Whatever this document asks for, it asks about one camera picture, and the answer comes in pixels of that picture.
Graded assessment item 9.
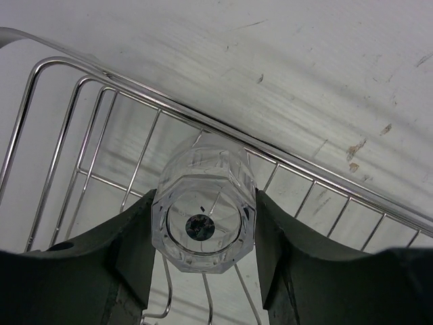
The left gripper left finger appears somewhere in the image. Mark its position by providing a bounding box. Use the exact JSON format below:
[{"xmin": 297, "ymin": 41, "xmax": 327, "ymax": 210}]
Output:
[{"xmin": 1, "ymin": 190, "xmax": 156, "ymax": 324}]

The clear glass tumbler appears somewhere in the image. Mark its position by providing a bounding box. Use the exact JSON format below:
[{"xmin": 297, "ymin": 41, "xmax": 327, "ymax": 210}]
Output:
[{"xmin": 152, "ymin": 132, "xmax": 256, "ymax": 274}]

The chrome wire dish rack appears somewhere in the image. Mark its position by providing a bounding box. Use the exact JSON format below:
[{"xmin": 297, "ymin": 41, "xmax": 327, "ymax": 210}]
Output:
[{"xmin": 0, "ymin": 27, "xmax": 433, "ymax": 325}]

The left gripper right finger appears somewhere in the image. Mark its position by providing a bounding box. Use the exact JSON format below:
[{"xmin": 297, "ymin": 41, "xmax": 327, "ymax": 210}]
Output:
[{"xmin": 255, "ymin": 191, "xmax": 432, "ymax": 324}]

